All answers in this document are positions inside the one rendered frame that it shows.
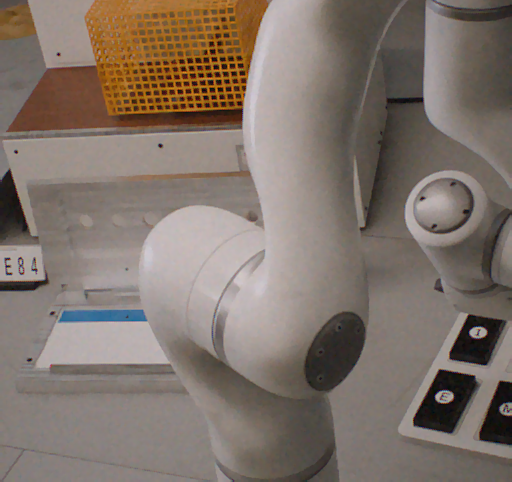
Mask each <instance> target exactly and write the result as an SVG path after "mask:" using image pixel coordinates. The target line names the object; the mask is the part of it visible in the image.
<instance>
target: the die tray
mask: <svg viewBox="0 0 512 482"><path fill-rule="evenodd" d="M467 316H468V313H464V312H460V315H459V317H458V319H457V321H456V323H455V325H453V326H452V328H451V330H450V332H449V334H448V336H447V337H446V340H445V342H444V344H443V346H442V348H441V350H440V351H439V353H438V355H437V357H436V359H435V361H434V362H433V365H432V367H431V369H430V371H428V373H427V375H426V376H425V378H424V380H423V382H422V384H421V386H420V388H419V390H418V392H417V394H416V396H415V398H414V400H413V401H412V403H411V405H410V407H409V409H408V412H407V413H406V415H405V417H403V419H402V421H401V423H400V425H399V426H398V436H399V439H400V440H401V441H405V442H409V443H414V444H418V445H423V446H429V447H433V448H438V449H443V450H447V451H453V452H458V453H462V454H467V455H472V457H477V458H482V459H486V460H491V461H497V462H501V463H506V464H511V465H512V445H506V444H500V443H493V442H488V441H482V440H480V437H479V433H480V429H481V426H482V424H483V421H484V419H485V416H486V414H487V411H488V408H489V405H490V402H491V400H492V397H493V395H494V392H495V390H496V387H497V384H498V381H500V380H504V381H511V382H512V322H511V321H506V324H505V326H504V328H503V330H502V332H500V333H501V335H499V338H498V340H497V342H496V344H495V346H494V349H493V351H492V353H491V355H490V357H489V359H488V363H487V365H486V366H482V365H475V364H469V363H463V361H457V360H450V359H449V351H450V349H451V347H452V345H453V343H455V341H456V339H457V336H458V334H459V332H460V330H461V328H462V326H463V324H464V322H465V320H466V318H467ZM439 369H443V370H448V371H454V372H460V373H465V374H471V375H475V380H477V382H475V384H474V387H473V389H472V392H471V394H470V396H469V398H468V400H467V402H466V404H465V406H464V408H463V411H462V413H461V415H460V417H459V419H458V421H457V423H456V425H455V427H454V429H453V431H452V433H447V432H442V431H437V430H433V429H428V428H422V427H417V426H413V418H414V416H415V414H416V412H417V409H418V407H419V405H420V403H421V401H422V400H423V398H424V396H425V394H426V392H427V390H428V388H430V385H431V383H432V382H433V380H434V378H435V376H436V374H437V372H438V370H439Z"/></svg>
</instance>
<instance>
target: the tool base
mask: <svg viewBox="0 0 512 482"><path fill-rule="evenodd" d="M54 294H56V295H58V296H57V298H56V300H54V302H53V304H51V306H50V308H49V310H48V312H47V315H46V317H45V319H44V321H43V323H42V325H41V327H40V329H39V331H38V333H37V335H36V337H35V340H34V342H33V344H31V346H30V348H29V350H28V352H27V354H26V356H25V358H24V360H23V363H22V365H21V367H20V369H19V371H18V373H17V375H16V377H15V379H14V380H15V383H16V387H17V390H18V392H28V393H188V391H187V390H186V387H185V386H184V384H183V383H182V381H181V379H180V378H178V376H177V375H176V373H175V372H50V370H49V369H38V368H36V365H37V363H38V360H39V358H40V356H41V354H42V352H43V350H44V348H45V346H46V343H47V341H48V338H49V336H50V334H51V332H52V330H53V328H54V326H56V324H57V322H58V320H59V318H60V314H61V312H62V311H63V310H66V309H139V308H143V307H142V303H141V299H140V296H114V295H113V289H112V288H110V289H84V287H83V284H68V286H67V288H66V289H54ZM51 311H56V313H54V315H49V313H50V312H51ZM27 358H33V360H31V361H29V363H28V361H26V359H27Z"/></svg>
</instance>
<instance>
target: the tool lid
mask: <svg viewBox="0 0 512 482"><path fill-rule="evenodd" d="M26 189H27V194H28V198H29V202H30V207H32V211H33V215H34V220H35V224H36V228H37V233H38V237H39V242H40V246H41V250H42V255H43V259H44V263H45V268H46V272H47V277H48V281H49V285H50V289H63V288H64V286H65V285H66V284H83V287H84V289H110V288H112V289H113V295H114V296H140V294H139V286H138V264H139V258H140V253H141V250H142V247H143V244H144V242H145V239H146V237H147V236H148V234H149V233H150V231H151V230H152V229H154V228H155V227H156V226H157V225H158V224H156V225H149V224H148V223H146V221H145V220H144V215H145V214H147V213H151V214H155V215H156V217H157V219H158V223H160V222H161V221H162V220H163V219H164V218H166V217H167V215H169V214H171V213H172V212H174V211H176V210H178V209H182V208H185V207H189V206H195V205H206V206H213V207H217V208H221V209H224V210H227V211H229V212H233V213H235V214H237V215H239V217H241V218H243V219H245V217H244V212H245V211H247V210H252V211H254V212H256V213H257V214H258V217H259V220H258V221H257V222H251V223H253V224H254V225H257V226H259V227H261V228H262V229H264V230H265V225H264V219H263V212H262V208H261V204H260V200H259V196H258V193H257V188H256V185H254V182H253V180H252V177H251V174H250V171H244V172H217V173H190V174H162V175H135V176H108V177H81V178H53V179H30V180H29V181H28V182H27V183H26ZM114 214H119V215H121V217H122V218H123V219H124V221H125V224H124V225H123V226H118V225H116V224H114V223H113V221H112V215H114ZM82 215H87V217H89V218H91V220H92V222H93V225H92V226H91V227H86V226H84V225H83V224H82V223H81V221H80V218H81V217H82ZM245 220H246V219H245Z"/></svg>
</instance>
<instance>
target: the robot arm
mask: <svg viewBox="0 0 512 482"><path fill-rule="evenodd" d="M406 1H407V0H273V1H272V2H271V3H270V5H269V7H268V9H267V11H266V13H265V14H264V17H263V20H262V23H261V26H260V30H259V34H258V38H257V42H256V47H254V51H253V56H252V60H251V65H250V70H249V75H248V80H247V86H246V93H245V99H244V107H243V142H244V149H245V154H246V159H247V163H248V168H249V171H250V174H251V177H252V180H253V182H254V185H256V188H257V193H258V196H259V200H260V204H261V208H262V212H263V219H264V225H265V230H264V229H262V228H261V227H259V226H257V225H254V224H253V223H251V222H249V221H247V220H245V219H243V218H241V217H239V215H237V214H235V213H233V212H229V211H227V210H224V209H221V208H217V207H213V206H206V205H195V206H189V207H185V208H182V209H178V210H176V211H174V212H172V213H171V214H169V215H167V217H166V218H164V219H163V220H162V221H161V222H160V223H158V225H157V226H156V227H155V228H154V229H152V230H151V231H150V233H149V234H148V236H147V237H146V239H145V242H144V244H143V247H142V250H141V253H140V258H139V264H138V286H139V294H140V299H141V303H142V307H143V310H144V313H145V316H146V319H147V322H148V324H149V326H150V328H151V330H152V333H153V335H155V337H156V338H157V341H158V343H159V345H160V347H161V349H162V350H163V352H164V354H165V356H166V357H167V359H168V361H169V362H170V364H171V367H172V368H173V370H174V372H175V373H176V375H177V376H178V378H180V379H181V381H182V383H183V384H184V386H185V387H186V390H187V391H188V393H189V394H190V396H191V397H192V399H193V400H194V402H195V403H196V405H197V406H198V408H199V409H200V411H201V413H202V416H203V417H204V419H206V421H207V424H208V428H209V434H210V441H211V446H212V451H213V457H214V464H215V469H216V474H217V480H218V482H340V477H339V468H338V455H337V446H336V436H335V426H334V419H333V411H332V406H331V402H329V398H328V395H327V393H328V392H330V391H332V390H334V388H335V387H336V386H338V385H339V384H340V383H342V382H343V381H344V380H345V378H346V377H347V376H348V375H349V373H350V372H351V371H352V369H353V368H354V367H355V365H357V362H358V360H359V358H360V355H361V353H362V351H363V349H364V346H365V342H366V337H367V332H368V325H369V294H368V283H367V274H366V265H365V258H364V251H363V245H362V238H361V231H360V225H359V219H358V212H356V205H355V198H354V151H355V143H357V134H358V129H359V123H360V117H361V113H362V109H363V105H364V101H365V97H366V93H367V89H368V85H369V81H370V77H371V74H372V69H373V65H374V62H375V58H376V55H377V52H378V48H380V45H381V42H382V40H383V37H384V35H385V33H386V31H387V29H388V27H389V26H390V23H391V21H392V20H393V18H394V17H395V15H396V14H397V12H398V11H399V10H400V8H402V7H403V6H404V5H405V4H406ZM423 93H424V107H425V112H426V115H427V117H428V120H430V121H431V123H432V124H433V125H434V126H435V127H436V128H437V129H439V130H440V131H441V132H443V133H444V134H446V135H447V136H449V137H451V138H452V139H455V140H457V141H458V142H460V143H462V145H463V146H465V147H466V148H468V149H469V150H471V151H472V152H474V153H475V154H476V155H479V156H480V157H482V158H483V159H484V160H485V161H487V162H488V163H489V164H490V165H491V166H492V167H493V168H494V170H495V171H496V172H497V173H498V174H499V175H500V176H502V177H503V178H504V180H505V181H506V182H507V184H508V185H509V186H510V188H511V190H512V0H427V4H426V21H425V46H424V84H423ZM405 222H407V225H408V228H409V230H410V231H411V233H412V235H413V236H414V237H415V239H416V240H417V243H418V244H419V246H420V247H421V249H422V250H423V251H424V253H425V254H426V256H427V257H428V259H429V260H430V262H432V263H433V264H434V267H435V268H436V270H437V271H438V273H439V274H440V275H441V278H439V279H436V283H435V287H434V289H436V291H438V292H440V293H443V294H445V296H446V298H447V300H448V301H449V303H450V304H451V306H452V307H453V308H455V309H456V310H458V311H461V312H464V313H468V315H473V316H474V317H475V319H476V320H477V322H479V323H485V320H486V318H492V319H498V320H505V321H511V322H512V209H509V208H507V207H504V206H502V205H499V204H497V203H496V202H494V201H492V200H491V199H490V198H489V197H488V196H487V194H486V191H485V189H484V188H483V186H482V185H481V183H480V182H479V181H477V180H476V179H474V178H473V177H472V176H470V175H468V174H465V173H463V172H458V171H443V172H438V173H435V174H433V175H431V176H428V177H426V178H425V179H423V180H422V181H421V182H419V183H418V184H417V185H416V186H415V188H414V189H413V190H412V193H411V195H410V196H409V199H408V201H407V205H405Z"/></svg>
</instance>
